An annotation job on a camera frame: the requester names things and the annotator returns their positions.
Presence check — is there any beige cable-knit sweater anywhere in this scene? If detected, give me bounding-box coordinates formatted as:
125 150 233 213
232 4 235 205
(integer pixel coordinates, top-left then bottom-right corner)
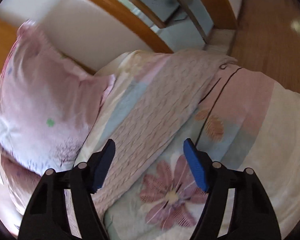
76 50 237 239

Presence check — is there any pastel patchwork floral quilt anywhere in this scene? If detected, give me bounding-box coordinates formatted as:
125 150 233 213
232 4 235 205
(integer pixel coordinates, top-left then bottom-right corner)
75 49 300 240

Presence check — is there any white lavender right pillow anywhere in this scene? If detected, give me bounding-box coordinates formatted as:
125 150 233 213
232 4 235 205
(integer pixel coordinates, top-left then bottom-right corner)
0 21 115 213

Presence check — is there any wooden bed headboard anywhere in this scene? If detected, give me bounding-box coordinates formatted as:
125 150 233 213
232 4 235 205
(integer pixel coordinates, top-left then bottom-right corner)
0 0 171 73

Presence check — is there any wooden wardrobe with glass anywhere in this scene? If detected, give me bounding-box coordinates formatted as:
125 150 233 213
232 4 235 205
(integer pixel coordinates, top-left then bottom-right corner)
117 0 242 54

